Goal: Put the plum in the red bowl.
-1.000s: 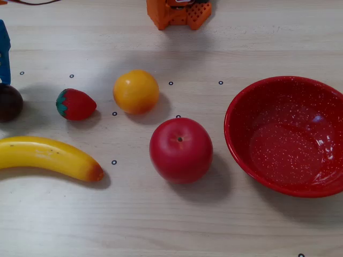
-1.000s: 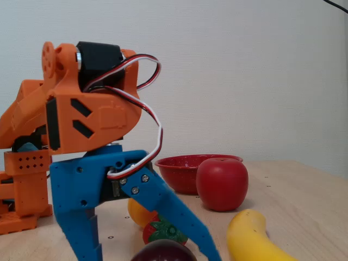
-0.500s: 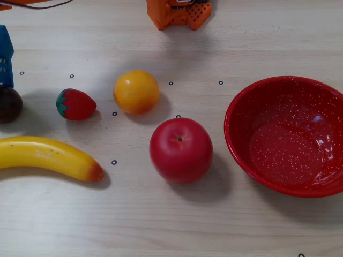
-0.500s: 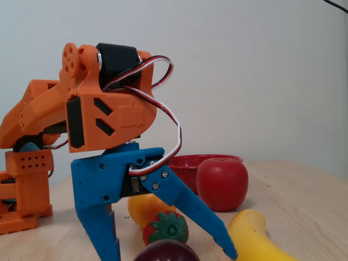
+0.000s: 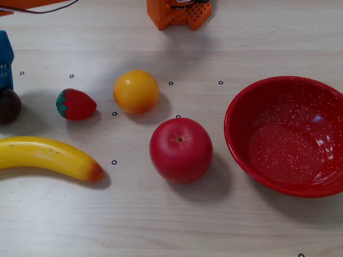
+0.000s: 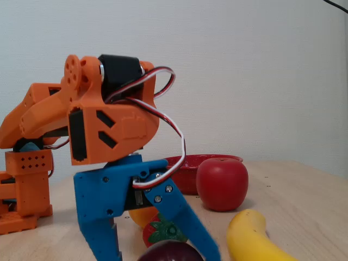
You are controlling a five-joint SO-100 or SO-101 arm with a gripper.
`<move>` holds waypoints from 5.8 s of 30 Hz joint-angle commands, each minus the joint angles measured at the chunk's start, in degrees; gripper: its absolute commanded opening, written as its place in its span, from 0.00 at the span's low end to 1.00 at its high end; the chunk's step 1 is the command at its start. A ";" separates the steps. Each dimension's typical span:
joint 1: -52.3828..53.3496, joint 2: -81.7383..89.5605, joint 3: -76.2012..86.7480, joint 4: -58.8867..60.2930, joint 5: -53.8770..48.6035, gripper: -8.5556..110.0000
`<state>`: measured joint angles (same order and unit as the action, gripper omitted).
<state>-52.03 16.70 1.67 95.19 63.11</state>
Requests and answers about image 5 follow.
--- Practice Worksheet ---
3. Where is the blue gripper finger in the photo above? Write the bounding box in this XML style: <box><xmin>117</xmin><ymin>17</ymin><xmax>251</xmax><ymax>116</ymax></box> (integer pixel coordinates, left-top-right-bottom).
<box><xmin>0</xmin><ymin>30</ymin><xmax>15</xmax><ymax>91</ymax></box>

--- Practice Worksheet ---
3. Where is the dark purple toy plum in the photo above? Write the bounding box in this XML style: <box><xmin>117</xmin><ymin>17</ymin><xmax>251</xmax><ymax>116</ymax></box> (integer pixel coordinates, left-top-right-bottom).
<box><xmin>0</xmin><ymin>88</ymin><xmax>23</xmax><ymax>126</ymax></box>

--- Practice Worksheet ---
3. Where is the red speckled bowl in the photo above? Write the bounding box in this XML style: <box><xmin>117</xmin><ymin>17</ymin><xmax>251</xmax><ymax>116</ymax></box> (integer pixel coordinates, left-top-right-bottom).
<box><xmin>223</xmin><ymin>75</ymin><xmax>343</xmax><ymax>199</ymax></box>

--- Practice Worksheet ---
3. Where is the red toy strawberry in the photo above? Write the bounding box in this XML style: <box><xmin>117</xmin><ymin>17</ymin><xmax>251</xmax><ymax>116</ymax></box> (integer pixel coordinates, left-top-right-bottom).
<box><xmin>55</xmin><ymin>88</ymin><xmax>98</xmax><ymax>122</ymax></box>

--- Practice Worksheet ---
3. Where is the yellow toy banana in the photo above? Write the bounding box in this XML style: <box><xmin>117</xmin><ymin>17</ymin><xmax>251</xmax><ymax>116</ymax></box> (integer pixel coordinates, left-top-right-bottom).
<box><xmin>0</xmin><ymin>135</ymin><xmax>105</xmax><ymax>183</ymax></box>

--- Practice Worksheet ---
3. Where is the orange toy fruit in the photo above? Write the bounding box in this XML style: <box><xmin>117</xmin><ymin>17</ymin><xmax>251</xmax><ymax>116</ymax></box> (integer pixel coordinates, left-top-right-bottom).
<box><xmin>112</xmin><ymin>69</ymin><xmax>160</xmax><ymax>116</ymax></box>

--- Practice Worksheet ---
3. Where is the red toy apple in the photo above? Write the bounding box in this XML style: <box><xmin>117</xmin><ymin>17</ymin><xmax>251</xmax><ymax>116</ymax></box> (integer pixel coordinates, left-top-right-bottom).
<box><xmin>149</xmin><ymin>117</ymin><xmax>214</xmax><ymax>185</ymax></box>

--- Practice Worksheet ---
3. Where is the red white black servo cable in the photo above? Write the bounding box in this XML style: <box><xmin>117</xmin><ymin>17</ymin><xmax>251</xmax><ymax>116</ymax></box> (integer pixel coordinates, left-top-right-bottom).
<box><xmin>0</xmin><ymin>0</ymin><xmax>80</xmax><ymax>15</ymax></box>

